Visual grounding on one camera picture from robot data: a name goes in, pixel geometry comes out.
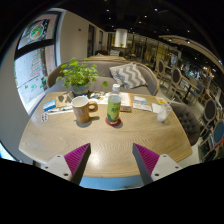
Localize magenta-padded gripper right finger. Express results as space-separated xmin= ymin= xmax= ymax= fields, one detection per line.
xmin=132 ymin=143 xmax=184 ymax=186

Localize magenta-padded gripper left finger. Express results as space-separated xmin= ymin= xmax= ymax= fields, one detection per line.
xmin=43 ymin=142 xmax=92 ymax=186

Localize clear green-labelled water bottle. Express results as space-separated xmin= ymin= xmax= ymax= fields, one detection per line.
xmin=106 ymin=83 xmax=123 ymax=126

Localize clear plastic cup with straw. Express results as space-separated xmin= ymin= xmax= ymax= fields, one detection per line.
xmin=156 ymin=97 xmax=176 ymax=124

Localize flat round red coaster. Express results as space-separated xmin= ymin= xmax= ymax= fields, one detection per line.
xmin=105 ymin=116 xmax=123 ymax=128

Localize tan mug with white inside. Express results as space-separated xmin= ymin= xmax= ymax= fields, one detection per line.
xmin=71 ymin=95 xmax=100 ymax=125

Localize blister pack of pills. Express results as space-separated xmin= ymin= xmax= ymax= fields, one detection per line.
xmin=40 ymin=112 xmax=50 ymax=123

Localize grey tufted chair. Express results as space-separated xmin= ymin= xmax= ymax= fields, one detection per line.
xmin=169 ymin=101 xmax=203 ymax=147

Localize white ointment tube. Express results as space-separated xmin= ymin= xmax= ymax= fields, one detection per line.
xmin=47 ymin=105 xmax=74 ymax=115

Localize white folded tissue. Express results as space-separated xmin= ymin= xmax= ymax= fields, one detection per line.
xmin=151 ymin=102 xmax=165 ymax=115

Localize white paper packets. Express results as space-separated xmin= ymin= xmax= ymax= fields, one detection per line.
xmin=132 ymin=102 xmax=153 ymax=112

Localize small blue white box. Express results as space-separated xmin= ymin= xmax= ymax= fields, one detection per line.
xmin=43 ymin=99 xmax=58 ymax=113

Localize brown paper card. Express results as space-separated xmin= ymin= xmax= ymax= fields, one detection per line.
xmin=54 ymin=92 xmax=75 ymax=109

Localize white blue card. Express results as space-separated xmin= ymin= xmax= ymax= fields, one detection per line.
xmin=133 ymin=95 xmax=148 ymax=105

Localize white orange medicine box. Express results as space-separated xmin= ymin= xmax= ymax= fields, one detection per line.
xmin=119 ymin=92 xmax=134 ymax=113

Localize group of round-backed chairs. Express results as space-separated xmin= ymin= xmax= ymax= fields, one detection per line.
xmin=154 ymin=58 xmax=224 ymax=162

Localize grey curved sofa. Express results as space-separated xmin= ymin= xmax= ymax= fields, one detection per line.
xmin=46 ymin=59 xmax=161 ymax=98

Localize green potted plant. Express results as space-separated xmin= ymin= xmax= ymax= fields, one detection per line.
xmin=55 ymin=57 xmax=110 ymax=96

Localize grey white chevron pillow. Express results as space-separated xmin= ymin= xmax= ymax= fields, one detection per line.
xmin=108 ymin=62 xmax=149 ymax=90

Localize window with painted decorations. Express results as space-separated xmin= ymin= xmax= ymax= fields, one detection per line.
xmin=13 ymin=12 xmax=63 ymax=113

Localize group of ceiling spotlights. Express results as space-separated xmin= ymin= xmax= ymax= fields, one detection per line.
xmin=105 ymin=6 xmax=201 ymax=44

